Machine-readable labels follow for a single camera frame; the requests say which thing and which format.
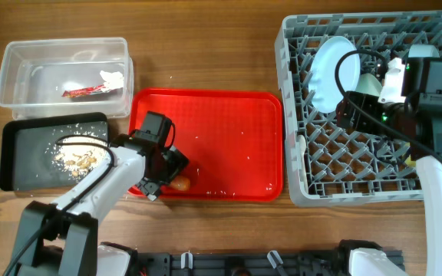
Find orange carrot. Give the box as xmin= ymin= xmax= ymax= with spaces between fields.
xmin=169 ymin=176 xmax=191 ymax=192

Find mint green bowl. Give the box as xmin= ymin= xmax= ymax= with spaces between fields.
xmin=355 ymin=73 xmax=382 ymax=97

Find light blue plate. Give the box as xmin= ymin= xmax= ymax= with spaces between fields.
xmin=308 ymin=36 xmax=361 ymax=113

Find rice and peanuts pile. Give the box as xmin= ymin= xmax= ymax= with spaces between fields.
xmin=45 ymin=134 xmax=107 ymax=180

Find light blue bowl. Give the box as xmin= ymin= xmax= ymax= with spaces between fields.
xmin=408 ymin=44 xmax=440 ymax=58

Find white tissue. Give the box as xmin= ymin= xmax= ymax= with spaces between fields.
xmin=100 ymin=71 xmax=124 ymax=93

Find red snack wrapper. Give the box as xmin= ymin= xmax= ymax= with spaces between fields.
xmin=62 ymin=84 xmax=110 ymax=98

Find yellow cup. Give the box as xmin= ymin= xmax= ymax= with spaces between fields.
xmin=404 ymin=156 xmax=416 ymax=167

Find white plastic spoon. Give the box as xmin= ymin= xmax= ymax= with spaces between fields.
xmin=297 ymin=135 xmax=307 ymax=166

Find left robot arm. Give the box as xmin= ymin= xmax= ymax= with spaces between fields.
xmin=5 ymin=130 xmax=189 ymax=275

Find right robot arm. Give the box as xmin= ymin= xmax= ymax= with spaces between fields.
xmin=337 ymin=91 xmax=442 ymax=275

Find grey dishwasher rack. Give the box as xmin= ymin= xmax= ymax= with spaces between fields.
xmin=275 ymin=11 xmax=442 ymax=207

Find red serving tray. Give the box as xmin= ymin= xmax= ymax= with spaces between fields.
xmin=129 ymin=88 xmax=284 ymax=202

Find clear plastic bin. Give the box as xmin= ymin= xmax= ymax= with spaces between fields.
xmin=0 ymin=37 xmax=134 ymax=120

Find black tray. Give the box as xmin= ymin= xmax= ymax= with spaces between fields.
xmin=0 ymin=112 xmax=108 ymax=191

